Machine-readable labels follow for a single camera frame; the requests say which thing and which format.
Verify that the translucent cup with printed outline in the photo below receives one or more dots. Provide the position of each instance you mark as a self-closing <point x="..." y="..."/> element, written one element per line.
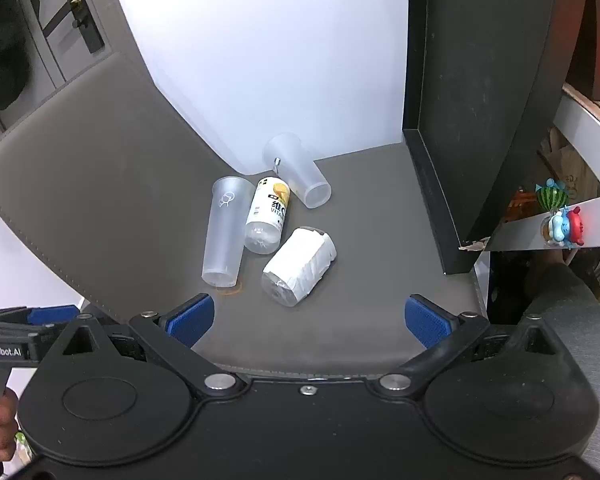
<point x="225" y="230"/>

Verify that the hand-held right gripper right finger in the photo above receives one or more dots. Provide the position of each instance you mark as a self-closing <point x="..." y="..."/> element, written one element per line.
<point x="427" y="322"/>

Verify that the grey door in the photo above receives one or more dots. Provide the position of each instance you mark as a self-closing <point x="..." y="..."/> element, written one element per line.
<point x="60" y="60"/>

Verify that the brown paper bag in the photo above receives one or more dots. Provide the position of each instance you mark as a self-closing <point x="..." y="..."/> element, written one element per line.
<point x="572" y="170"/>

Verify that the plain translucent cup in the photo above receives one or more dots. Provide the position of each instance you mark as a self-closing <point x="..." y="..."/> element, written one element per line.
<point x="297" y="170"/>

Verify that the white label plastic bottle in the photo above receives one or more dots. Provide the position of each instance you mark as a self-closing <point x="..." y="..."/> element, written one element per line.
<point x="300" y="265"/>

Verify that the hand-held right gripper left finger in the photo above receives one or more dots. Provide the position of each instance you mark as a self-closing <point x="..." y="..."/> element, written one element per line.
<point x="190" y="321"/>

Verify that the watermelon toy figure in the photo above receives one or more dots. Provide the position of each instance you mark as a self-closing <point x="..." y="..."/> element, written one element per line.
<point x="552" y="194"/>

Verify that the blue and red toy figure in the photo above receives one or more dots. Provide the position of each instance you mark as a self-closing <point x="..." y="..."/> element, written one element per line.
<point x="565" y="227"/>

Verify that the white backdrop board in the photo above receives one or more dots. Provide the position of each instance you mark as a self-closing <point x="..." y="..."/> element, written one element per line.
<point x="260" y="50"/>

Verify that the yellow label plastic bottle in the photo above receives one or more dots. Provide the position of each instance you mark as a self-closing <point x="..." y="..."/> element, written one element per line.
<point x="269" y="212"/>

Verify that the grey leather mat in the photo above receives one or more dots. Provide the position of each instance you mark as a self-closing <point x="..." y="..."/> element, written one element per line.
<point x="105" y="170"/>

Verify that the white shelf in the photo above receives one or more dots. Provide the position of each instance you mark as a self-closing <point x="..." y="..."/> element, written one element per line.
<point x="585" y="125"/>

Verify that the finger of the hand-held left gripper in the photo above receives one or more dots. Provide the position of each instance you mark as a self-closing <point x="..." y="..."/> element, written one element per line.
<point x="52" y="315"/>

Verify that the orange rubber band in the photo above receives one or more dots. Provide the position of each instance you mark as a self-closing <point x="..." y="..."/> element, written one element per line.
<point x="230" y="290"/>

